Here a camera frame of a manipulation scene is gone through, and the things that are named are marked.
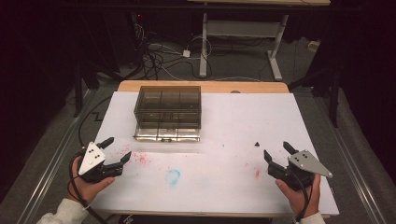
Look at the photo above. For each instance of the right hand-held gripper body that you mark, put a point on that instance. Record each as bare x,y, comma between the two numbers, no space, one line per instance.
303,166

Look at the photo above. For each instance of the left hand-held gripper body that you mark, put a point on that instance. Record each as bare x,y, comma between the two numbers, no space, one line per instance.
91,158

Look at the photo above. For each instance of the person's left hand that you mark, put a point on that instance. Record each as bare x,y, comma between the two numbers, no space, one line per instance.
88,188

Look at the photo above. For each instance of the person's right hand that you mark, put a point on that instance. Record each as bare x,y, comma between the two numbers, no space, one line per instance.
295,199

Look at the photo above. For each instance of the small black object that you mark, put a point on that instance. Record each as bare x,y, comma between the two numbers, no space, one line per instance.
257,143

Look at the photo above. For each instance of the transparent drawer with dividers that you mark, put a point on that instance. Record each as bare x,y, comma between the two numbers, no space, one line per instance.
166,134

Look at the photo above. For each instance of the white paper table cover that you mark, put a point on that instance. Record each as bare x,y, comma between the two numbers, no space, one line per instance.
218,174

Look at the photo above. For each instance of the black metal stand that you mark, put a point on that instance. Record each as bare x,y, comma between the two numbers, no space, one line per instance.
333,93
77,93

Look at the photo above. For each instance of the smoky transparent drawer box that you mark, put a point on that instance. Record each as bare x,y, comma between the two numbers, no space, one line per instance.
168,105

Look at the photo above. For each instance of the pale box on floor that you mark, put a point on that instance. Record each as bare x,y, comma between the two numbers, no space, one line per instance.
313,46

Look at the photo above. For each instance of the white power adapter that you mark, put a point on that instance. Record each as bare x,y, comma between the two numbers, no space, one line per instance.
186,53

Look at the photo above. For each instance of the metal floor rail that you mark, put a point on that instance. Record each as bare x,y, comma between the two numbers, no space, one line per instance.
351,165
53,168

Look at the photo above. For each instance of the white metal desk frame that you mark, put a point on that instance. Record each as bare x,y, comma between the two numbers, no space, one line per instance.
243,28

